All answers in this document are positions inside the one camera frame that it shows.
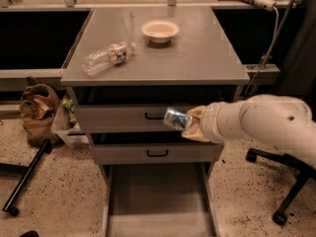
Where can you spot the white paper bowl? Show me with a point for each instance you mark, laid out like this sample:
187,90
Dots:
160,31

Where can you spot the clear plastic bin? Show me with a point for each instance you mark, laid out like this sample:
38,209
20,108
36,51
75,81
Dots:
65,125

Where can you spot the grey drawer cabinet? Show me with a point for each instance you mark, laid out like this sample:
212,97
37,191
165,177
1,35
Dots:
199,54

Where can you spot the crushed redbull can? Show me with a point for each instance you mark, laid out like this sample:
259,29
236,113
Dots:
177,120

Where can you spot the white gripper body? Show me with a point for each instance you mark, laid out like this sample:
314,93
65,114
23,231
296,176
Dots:
209,122

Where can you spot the bottom open grey drawer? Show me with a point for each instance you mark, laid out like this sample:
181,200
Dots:
159,200

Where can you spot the clear plastic water bottle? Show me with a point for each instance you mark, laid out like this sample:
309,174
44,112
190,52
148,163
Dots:
116,53

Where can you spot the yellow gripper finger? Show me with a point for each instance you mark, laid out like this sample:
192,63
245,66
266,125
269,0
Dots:
194,133
196,113

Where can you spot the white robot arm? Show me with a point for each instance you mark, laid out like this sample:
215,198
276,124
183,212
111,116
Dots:
284,123

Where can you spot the top grey drawer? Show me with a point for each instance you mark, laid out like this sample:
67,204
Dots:
140,108

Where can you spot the black stand leg with caster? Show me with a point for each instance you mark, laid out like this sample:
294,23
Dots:
25,172

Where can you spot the middle grey drawer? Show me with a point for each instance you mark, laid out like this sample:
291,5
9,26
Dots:
150,147

